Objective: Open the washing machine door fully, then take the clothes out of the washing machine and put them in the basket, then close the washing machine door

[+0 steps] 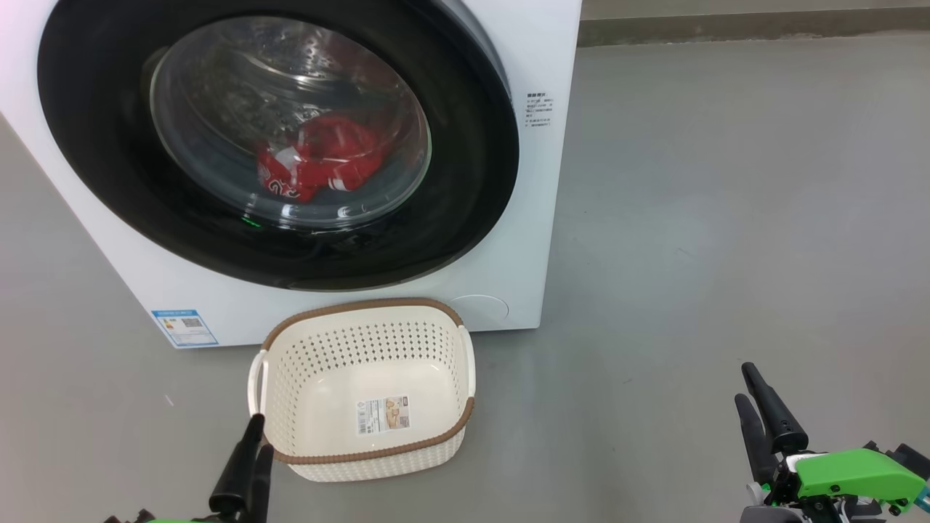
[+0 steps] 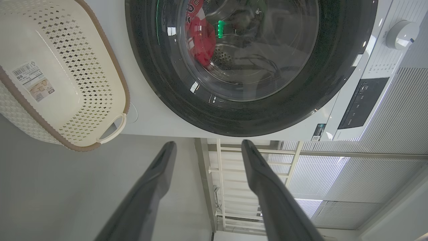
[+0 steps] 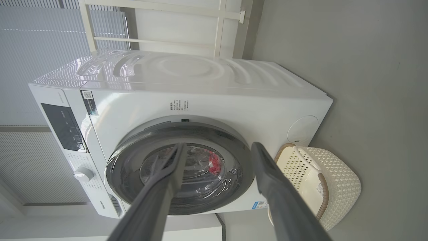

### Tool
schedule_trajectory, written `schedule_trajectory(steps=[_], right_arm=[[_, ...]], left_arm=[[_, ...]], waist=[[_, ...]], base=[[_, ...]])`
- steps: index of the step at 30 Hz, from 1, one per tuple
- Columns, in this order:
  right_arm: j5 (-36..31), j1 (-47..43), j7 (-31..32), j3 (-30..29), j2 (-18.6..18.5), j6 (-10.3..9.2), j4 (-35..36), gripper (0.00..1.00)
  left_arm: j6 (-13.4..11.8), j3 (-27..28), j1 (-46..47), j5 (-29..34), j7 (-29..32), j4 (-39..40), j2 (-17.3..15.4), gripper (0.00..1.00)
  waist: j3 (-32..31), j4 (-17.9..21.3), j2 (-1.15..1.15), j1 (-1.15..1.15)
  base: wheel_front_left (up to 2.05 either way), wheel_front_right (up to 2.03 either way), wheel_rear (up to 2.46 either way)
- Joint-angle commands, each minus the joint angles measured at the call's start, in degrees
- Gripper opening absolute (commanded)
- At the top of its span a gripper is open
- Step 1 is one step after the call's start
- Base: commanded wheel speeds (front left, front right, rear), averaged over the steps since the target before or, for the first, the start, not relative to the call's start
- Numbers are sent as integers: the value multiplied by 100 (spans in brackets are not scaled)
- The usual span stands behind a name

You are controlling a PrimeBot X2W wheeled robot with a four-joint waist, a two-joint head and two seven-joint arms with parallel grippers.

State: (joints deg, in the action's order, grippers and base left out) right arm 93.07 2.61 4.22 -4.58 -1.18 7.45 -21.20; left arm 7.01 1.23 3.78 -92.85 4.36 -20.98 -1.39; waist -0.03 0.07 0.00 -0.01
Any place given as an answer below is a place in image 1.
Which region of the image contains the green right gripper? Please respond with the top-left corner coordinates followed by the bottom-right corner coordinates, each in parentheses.
top-left (734, 362), bottom-right (929, 523)

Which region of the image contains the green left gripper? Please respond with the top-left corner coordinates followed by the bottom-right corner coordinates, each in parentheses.
top-left (102, 414), bottom-right (275, 523)

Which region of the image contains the red and white garment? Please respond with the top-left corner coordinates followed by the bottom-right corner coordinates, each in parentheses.
top-left (256, 114), bottom-right (384, 204)

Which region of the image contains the glass washing machine door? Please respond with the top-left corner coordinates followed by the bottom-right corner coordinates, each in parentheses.
top-left (36, 0), bottom-right (521, 293)

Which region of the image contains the printed product label sticker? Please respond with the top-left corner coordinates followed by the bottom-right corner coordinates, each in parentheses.
top-left (355, 395), bottom-right (412, 436)

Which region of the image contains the cream basket with brown rim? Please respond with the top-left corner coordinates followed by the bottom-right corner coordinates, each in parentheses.
top-left (247, 296), bottom-right (477, 484)

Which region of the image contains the white front-load washing machine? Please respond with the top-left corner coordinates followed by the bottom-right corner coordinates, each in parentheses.
top-left (0, 0), bottom-right (583, 350)

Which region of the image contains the blue energy label sticker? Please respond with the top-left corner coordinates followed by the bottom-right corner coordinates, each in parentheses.
top-left (151, 309), bottom-right (219, 349)

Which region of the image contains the small printed text label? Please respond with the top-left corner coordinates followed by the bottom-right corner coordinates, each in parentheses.
top-left (525, 91), bottom-right (555, 131)

